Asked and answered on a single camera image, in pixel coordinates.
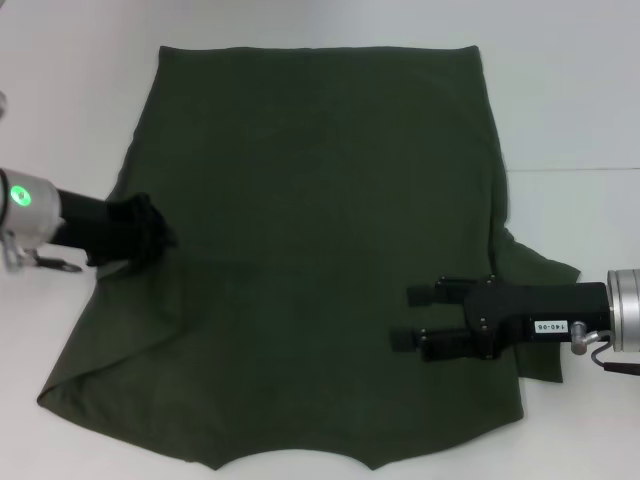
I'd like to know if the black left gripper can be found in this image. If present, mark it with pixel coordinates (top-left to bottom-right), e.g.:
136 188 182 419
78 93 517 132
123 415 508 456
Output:
52 187 179 274

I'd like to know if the left arm cable with connector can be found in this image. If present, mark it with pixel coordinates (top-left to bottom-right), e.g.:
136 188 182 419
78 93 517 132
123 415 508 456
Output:
0 232 84 274

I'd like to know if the arm cable with connector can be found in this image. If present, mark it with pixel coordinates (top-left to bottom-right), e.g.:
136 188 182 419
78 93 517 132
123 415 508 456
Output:
0 232 84 274
569 319 640 374

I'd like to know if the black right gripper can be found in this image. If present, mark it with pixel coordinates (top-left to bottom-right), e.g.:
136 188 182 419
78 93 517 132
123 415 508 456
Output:
390 275 612 364

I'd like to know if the right arm cable with connector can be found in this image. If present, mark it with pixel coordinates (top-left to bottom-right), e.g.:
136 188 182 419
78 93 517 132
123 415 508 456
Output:
569 319 640 374

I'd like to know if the dark green shirt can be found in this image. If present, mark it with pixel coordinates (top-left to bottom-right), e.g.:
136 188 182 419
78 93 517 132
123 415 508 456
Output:
35 44 584 474

